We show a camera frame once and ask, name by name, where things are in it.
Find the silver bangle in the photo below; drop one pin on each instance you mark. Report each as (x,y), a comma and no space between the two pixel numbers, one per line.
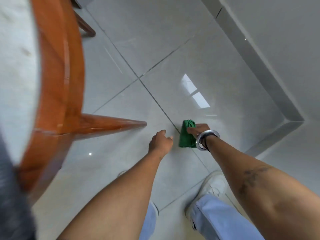
(200,139)

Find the white right shoe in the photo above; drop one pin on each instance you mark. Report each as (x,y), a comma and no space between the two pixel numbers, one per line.
(212,187)

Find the person's left thumb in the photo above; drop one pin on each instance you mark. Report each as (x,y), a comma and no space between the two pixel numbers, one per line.
(170,139)

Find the green cloth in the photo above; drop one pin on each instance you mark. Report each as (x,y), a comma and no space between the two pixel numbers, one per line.
(185,137)

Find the light blue trousers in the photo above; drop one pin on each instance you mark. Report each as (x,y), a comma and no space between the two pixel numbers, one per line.
(217,218)

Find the person's right hand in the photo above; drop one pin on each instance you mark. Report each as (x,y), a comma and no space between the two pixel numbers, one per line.
(200,128)

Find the person's right fingers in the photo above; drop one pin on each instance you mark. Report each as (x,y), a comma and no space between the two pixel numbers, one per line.
(192,131)

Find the person's left forearm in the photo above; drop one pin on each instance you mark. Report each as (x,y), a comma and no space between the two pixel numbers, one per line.
(117,197)

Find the brown wooden table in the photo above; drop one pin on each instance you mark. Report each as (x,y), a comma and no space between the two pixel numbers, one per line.
(72,72)

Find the white left shoe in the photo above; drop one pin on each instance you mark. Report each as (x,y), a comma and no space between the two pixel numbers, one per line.
(154,207)

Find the black wrist band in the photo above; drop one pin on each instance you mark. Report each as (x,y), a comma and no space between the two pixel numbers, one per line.
(205,143)

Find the person's left hand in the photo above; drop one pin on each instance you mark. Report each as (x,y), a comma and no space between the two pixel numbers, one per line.
(158,144)

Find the person's right forearm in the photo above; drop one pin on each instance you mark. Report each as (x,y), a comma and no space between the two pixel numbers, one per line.
(257,187)

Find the white shoe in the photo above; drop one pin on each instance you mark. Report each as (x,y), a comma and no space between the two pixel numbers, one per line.
(154,207)
(212,187)

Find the brown wooden chair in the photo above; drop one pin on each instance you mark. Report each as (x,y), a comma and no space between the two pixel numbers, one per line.
(86,26)

